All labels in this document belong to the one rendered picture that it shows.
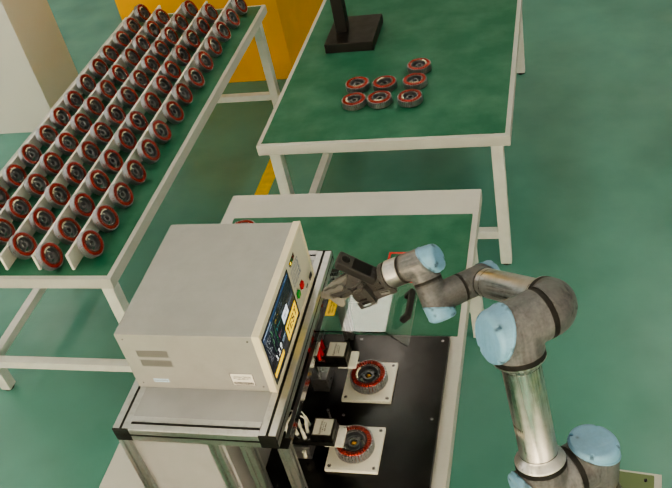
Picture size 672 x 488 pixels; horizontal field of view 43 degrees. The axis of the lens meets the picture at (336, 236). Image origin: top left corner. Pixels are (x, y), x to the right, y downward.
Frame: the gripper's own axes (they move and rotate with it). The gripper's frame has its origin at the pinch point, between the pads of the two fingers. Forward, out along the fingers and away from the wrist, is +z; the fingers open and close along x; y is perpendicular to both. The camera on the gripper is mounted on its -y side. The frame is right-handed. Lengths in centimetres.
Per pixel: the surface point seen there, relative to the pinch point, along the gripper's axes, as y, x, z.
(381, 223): 38, 81, 22
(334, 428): 29.7, -20.6, 12.5
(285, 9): 20, 339, 136
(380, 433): 41.8, -15.4, 6.2
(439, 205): 47, 92, 4
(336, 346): 23.1, 4.5, 13.3
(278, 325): -7.4, -17.1, 4.4
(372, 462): 41.5, -25.2, 6.8
